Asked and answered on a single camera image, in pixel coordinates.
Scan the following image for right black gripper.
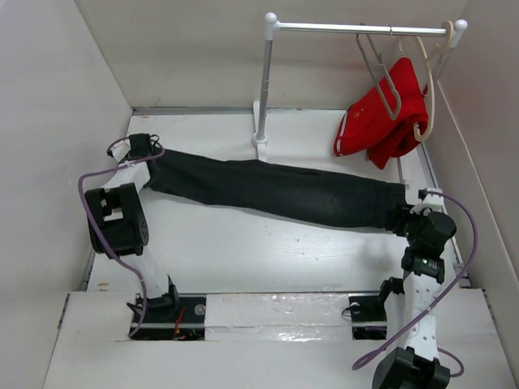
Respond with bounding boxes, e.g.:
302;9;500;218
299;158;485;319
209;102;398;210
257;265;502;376
384;199;431;247

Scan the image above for black denim trousers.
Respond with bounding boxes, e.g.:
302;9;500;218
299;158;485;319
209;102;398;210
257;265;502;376
149;150;410;229

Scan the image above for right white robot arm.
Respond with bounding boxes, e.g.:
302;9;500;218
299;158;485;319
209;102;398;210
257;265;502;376
371;209;457;388

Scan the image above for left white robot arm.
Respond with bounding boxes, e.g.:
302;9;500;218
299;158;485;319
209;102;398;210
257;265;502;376
78;134;181;322

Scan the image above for grey metal trouser hanger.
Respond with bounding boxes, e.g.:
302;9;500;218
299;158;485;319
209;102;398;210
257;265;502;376
355;34;401;121

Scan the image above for cream wooden hanger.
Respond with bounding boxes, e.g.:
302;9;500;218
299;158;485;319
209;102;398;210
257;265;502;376
410;20;455;143

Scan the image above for red garment with white stripes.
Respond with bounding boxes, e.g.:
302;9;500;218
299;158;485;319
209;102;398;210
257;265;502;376
332;58;429;169

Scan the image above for silver foil tape strip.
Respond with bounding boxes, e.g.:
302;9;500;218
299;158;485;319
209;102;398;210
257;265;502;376
204;293;352;342

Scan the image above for white and silver clothes rack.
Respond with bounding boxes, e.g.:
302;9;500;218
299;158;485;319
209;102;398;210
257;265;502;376
250;11;469;190

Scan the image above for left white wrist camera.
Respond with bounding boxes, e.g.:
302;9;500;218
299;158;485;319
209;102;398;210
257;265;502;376
106;143;131;164

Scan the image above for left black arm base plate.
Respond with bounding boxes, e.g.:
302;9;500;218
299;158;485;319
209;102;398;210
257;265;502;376
127;294;207;341

